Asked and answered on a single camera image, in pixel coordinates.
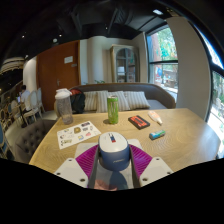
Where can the striped cushion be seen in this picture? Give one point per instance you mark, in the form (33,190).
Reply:
(90,101)
(137,100)
(122,101)

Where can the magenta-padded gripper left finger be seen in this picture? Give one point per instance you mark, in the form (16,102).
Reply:
(87,160)

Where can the orange wooden door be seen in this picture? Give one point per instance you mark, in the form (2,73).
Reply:
(53,80)

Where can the arched glass-door cabinet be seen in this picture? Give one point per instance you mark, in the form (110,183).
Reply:
(125,63)

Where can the peach and white tube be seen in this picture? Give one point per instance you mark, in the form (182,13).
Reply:
(155,117)

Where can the white door sign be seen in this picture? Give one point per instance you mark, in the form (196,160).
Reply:
(68,59)

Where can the green drink can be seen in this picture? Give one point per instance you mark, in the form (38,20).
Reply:
(112,110)

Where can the group of white chairs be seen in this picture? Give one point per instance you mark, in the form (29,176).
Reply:
(31,106)

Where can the grey tufted chair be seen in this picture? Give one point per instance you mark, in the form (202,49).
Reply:
(31,140)

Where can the black box with orange print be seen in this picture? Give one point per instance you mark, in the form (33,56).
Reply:
(139,122)

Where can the brown curved sofa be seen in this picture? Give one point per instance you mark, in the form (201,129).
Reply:
(156,93)

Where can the large black-framed window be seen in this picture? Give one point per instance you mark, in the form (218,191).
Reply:
(216,100)

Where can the black backpack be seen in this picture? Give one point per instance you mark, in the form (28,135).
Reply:
(78,102)

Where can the teal and green packet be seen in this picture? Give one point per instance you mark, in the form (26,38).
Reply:
(157,134)

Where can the white and blue computer mouse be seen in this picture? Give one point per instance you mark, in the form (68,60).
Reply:
(114,151)

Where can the white sticker sheet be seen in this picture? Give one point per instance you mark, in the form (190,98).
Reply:
(77,134)

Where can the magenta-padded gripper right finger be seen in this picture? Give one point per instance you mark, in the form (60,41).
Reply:
(141,160)

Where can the clear shaker bottle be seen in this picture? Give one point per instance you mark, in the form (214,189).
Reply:
(64,108)

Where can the person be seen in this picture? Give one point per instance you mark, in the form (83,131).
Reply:
(24,95)

